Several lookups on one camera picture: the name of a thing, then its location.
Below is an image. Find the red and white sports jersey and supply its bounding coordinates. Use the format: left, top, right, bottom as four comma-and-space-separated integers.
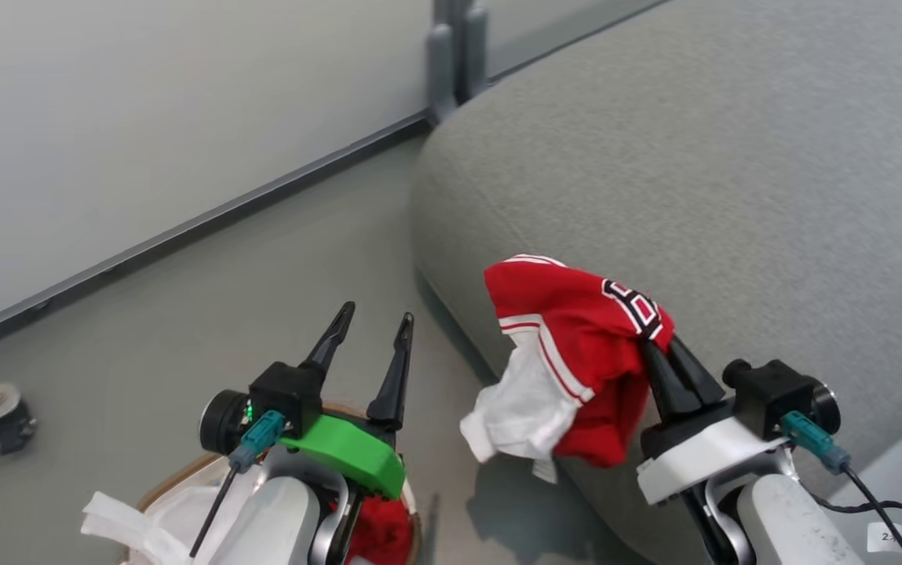
459, 253, 676, 485

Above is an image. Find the left black cable teal plug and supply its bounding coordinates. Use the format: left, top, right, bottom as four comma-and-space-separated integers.
188, 409, 288, 560

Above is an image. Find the black cable teal plug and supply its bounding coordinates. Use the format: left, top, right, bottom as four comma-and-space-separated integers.
188, 409, 288, 560
780, 410, 902, 565

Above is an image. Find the right black cable teal plug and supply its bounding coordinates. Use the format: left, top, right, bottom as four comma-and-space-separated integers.
780, 410, 902, 565

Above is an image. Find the white paper label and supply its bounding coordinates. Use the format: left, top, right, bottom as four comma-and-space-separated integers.
865, 521, 902, 555

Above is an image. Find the grey vertical frame post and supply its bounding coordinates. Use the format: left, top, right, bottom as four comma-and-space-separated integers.
425, 0, 491, 125

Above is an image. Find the laundry basket wooden rim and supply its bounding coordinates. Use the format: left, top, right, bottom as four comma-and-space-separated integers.
122, 403, 425, 565

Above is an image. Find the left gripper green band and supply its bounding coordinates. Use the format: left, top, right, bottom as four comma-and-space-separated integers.
276, 301, 415, 501

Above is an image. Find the grey fabric sofa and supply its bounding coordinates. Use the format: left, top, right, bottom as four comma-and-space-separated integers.
409, 0, 902, 565

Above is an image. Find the dark wall baseboard strip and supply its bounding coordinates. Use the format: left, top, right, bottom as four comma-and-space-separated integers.
0, 0, 675, 363

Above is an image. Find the white cloth garment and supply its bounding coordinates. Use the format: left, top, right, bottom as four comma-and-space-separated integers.
80, 468, 265, 565

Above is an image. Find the red cloth garment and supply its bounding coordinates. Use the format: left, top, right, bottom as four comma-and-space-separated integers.
331, 493, 417, 565

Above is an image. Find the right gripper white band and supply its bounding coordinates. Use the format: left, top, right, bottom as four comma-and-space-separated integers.
637, 334, 795, 505

